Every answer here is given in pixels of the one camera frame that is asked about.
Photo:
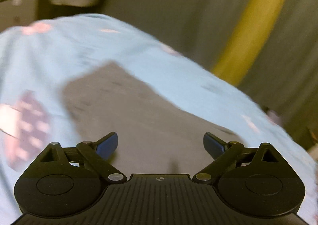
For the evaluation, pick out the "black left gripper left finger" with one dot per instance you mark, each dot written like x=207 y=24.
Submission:
x=94 y=156

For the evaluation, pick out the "light blue mushroom bedsheet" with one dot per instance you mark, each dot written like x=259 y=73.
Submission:
x=37 y=61

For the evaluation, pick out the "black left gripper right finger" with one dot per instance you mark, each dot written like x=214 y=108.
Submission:
x=226 y=157

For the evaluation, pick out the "grey curtain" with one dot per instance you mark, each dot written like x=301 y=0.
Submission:
x=284 y=74

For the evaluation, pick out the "yellow curtain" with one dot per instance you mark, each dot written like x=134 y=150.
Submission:
x=248 y=38

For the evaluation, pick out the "grey sweatpants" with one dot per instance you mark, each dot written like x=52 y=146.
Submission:
x=155 y=137

